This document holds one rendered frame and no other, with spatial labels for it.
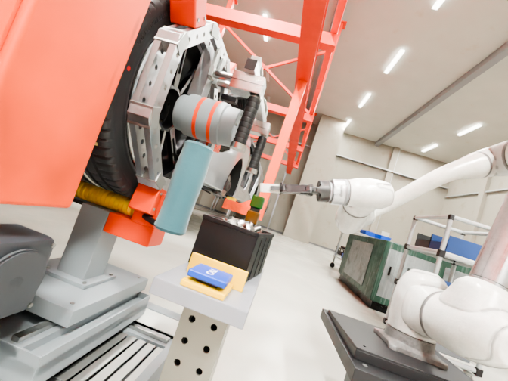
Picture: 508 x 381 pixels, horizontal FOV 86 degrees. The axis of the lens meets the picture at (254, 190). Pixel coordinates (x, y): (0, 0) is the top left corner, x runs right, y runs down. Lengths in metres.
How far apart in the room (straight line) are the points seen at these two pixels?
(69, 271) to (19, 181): 0.67
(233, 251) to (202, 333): 0.18
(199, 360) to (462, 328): 0.68
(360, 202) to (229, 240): 0.50
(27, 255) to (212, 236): 0.37
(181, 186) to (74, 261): 0.45
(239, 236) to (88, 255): 0.56
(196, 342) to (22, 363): 0.38
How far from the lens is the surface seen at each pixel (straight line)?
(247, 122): 0.74
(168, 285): 0.51
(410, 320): 1.12
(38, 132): 0.43
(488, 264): 1.06
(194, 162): 0.77
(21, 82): 0.40
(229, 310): 0.49
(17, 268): 0.73
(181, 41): 0.80
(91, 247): 1.02
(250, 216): 0.86
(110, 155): 0.79
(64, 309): 0.89
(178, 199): 0.76
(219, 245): 0.63
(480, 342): 0.96
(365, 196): 0.95
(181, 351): 0.68
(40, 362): 0.83
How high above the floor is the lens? 0.60
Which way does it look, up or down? 4 degrees up
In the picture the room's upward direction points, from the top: 19 degrees clockwise
